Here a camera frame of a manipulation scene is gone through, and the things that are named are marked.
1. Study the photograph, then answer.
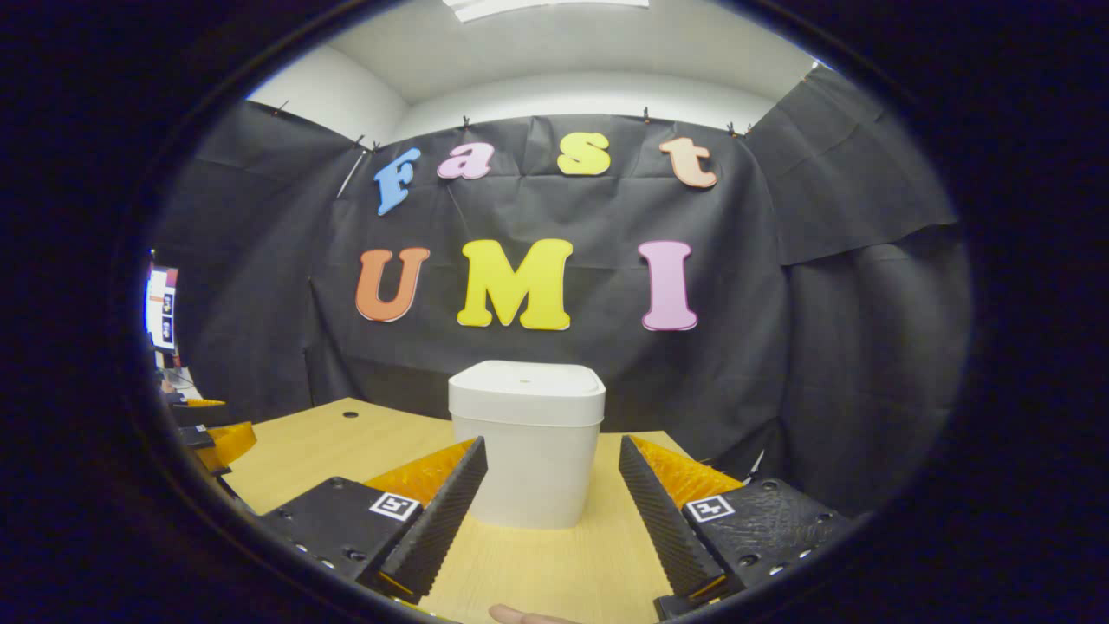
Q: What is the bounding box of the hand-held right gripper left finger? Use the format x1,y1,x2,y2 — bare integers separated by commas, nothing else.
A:
260,436,488,605

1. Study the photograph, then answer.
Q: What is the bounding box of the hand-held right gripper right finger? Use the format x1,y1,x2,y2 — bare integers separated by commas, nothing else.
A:
618,435,859,608

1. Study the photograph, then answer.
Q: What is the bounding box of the white desktop garbage bin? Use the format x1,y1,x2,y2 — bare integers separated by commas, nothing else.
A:
448,360,606,530

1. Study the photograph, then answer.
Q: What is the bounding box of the wooden desktop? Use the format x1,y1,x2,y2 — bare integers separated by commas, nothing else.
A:
224,397,746,621

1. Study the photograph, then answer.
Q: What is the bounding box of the computer monitor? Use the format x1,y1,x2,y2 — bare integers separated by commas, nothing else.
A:
146,267,180,352

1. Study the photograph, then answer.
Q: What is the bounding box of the black backdrop cloth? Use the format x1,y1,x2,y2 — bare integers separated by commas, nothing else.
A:
152,65,973,521

